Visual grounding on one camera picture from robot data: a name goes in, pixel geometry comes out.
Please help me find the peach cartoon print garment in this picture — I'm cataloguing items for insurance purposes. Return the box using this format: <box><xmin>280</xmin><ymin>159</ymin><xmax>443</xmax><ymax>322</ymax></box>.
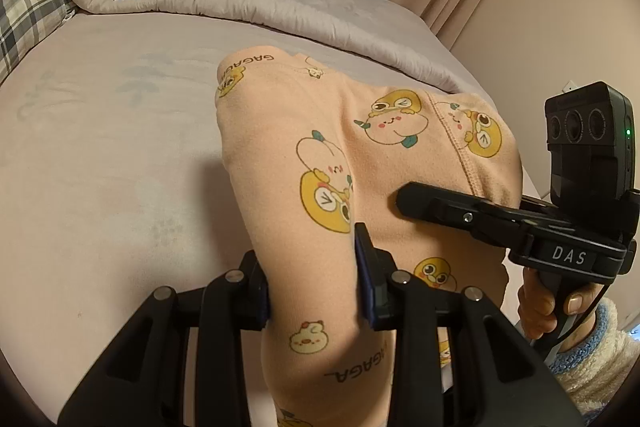
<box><xmin>216</xmin><ymin>46</ymin><xmax>523</xmax><ymax>426</ymax></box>

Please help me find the white fleece right sleeve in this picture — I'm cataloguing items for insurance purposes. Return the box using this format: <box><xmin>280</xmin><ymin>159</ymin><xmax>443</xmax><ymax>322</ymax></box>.
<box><xmin>550</xmin><ymin>298</ymin><xmax>639</xmax><ymax>426</ymax></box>

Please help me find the grey rolled duvet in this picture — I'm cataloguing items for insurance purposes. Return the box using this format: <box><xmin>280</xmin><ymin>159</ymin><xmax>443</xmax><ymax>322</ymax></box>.
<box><xmin>72</xmin><ymin>0</ymin><xmax>484</xmax><ymax>94</ymax></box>

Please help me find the plaid pillow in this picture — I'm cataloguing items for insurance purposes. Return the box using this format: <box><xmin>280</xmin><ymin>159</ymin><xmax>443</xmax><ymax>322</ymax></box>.
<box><xmin>1</xmin><ymin>0</ymin><xmax>76</xmax><ymax>82</ymax></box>

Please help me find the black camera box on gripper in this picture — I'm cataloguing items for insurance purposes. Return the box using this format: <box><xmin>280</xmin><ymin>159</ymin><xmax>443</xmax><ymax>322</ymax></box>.
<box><xmin>544</xmin><ymin>81</ymin><xmax>639</xmax><ymax>235</ymax></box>

